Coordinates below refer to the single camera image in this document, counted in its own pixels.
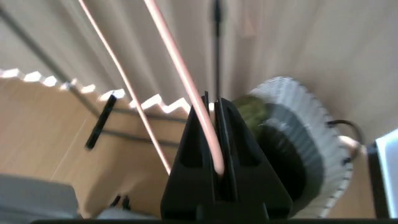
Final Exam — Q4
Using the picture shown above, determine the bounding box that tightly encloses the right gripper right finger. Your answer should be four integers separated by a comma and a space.
215, 98, 293, 218

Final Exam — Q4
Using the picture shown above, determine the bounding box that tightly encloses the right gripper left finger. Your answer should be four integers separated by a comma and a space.
160, 91, 218, 218

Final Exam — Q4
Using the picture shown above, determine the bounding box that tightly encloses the green long-sleeved shirt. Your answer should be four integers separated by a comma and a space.
231, 95, 270, 141

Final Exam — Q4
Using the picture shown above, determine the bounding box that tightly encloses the pink clothes hanger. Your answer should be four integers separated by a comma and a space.
77, 0, 225, 177

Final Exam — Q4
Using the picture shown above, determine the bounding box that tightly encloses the white laundry basket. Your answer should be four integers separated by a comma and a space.
248, 76, 364, 218

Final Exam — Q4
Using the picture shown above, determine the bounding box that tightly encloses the black clothes rack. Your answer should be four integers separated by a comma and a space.
0, 0, 224, 151

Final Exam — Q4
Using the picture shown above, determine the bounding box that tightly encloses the beige curtain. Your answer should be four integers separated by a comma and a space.
0, 0, 398, 144

